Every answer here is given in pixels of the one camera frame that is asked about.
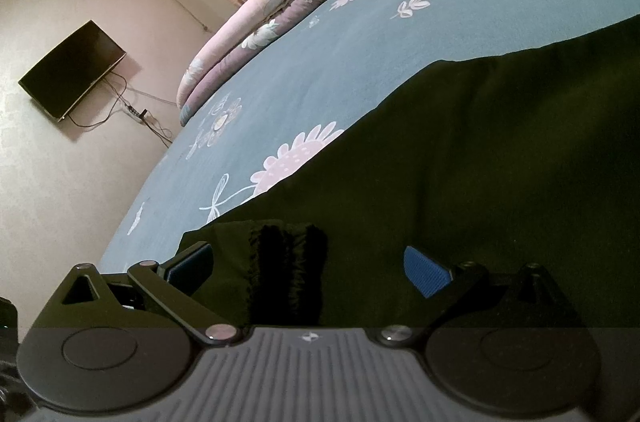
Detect wall cables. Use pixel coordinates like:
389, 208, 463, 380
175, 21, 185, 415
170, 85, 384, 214
64, 71, 177, 149

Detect black drawstring pants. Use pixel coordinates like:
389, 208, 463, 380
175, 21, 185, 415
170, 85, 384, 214
174, 14, 640, 422

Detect wall mounted television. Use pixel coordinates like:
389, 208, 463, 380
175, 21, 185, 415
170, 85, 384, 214
18, 20, 126, 122

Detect teal patterned bed sheet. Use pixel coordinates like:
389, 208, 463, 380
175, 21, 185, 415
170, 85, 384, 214
99, 0, 639, 273

